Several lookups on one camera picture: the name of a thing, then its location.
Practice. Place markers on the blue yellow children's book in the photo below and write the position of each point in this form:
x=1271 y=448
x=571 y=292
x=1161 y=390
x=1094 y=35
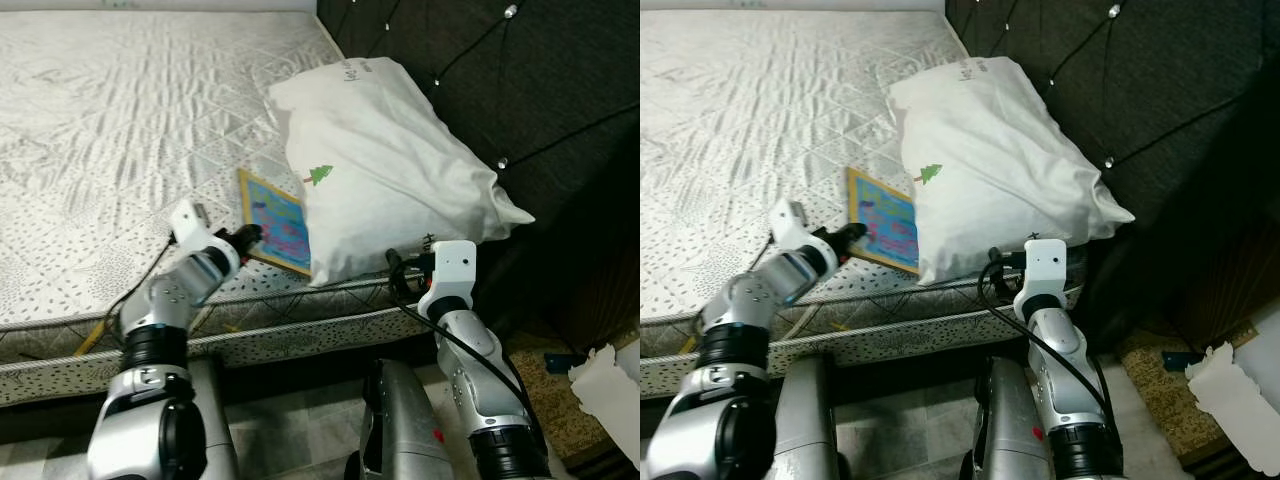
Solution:
x=885 y=225
x=275 y=225

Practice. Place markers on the white pillow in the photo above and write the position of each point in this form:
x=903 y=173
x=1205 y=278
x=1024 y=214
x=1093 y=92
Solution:
x=390 y=170
x=1000 y=170

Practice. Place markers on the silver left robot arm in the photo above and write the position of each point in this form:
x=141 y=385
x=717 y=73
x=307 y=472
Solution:
x=150 y=340
x=730 y=340

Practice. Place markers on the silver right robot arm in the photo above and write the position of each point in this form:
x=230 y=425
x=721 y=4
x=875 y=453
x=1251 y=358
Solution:
x=1065 y=370
x=475 y=370

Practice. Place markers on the dotted fabric bed base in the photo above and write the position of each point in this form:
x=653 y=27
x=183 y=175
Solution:
x=250 y=350
x=900 y=340

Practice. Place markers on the white quilted mattress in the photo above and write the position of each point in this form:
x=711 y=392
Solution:
x=760 y=120
x=120 y=120

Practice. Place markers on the grey right robot leg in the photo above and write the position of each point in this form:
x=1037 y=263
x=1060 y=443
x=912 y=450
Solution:
x=400 y=430
x=1005 y=430

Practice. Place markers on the grey robot leg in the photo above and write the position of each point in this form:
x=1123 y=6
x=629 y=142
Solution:
x=808 y=420
x=1005 y=430
x=212 y=420
x=400 y=430

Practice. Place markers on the small blue object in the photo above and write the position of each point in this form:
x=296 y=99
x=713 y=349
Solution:
x=1180 y=359
x=562 y=361

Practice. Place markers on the grey left robot leg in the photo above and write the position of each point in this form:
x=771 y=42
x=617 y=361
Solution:
x=212 y=420
x=808 y=420

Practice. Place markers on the brown speckled floor mat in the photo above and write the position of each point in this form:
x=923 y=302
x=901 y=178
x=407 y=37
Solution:
x=1160 y=410
x=540 y=410

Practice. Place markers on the dark tufted headboard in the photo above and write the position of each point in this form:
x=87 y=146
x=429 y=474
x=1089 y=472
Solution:
x=1160 y=80
x=520 y=80

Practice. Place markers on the torn white paper sheet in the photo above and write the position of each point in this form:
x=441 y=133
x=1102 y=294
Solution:
x=1235 y=395
x=610 y=400

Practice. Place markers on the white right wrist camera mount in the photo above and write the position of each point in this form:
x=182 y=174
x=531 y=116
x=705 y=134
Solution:
x=1045 y=266
x=455 y=268

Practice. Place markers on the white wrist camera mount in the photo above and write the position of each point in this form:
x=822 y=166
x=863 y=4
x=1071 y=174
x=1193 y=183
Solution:
x=1045 y=266
x=188 y=225
x=790 y=225
x=455 y=268

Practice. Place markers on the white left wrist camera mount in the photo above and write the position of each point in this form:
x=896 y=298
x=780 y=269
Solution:
x=790 y=225
x=188 y=225

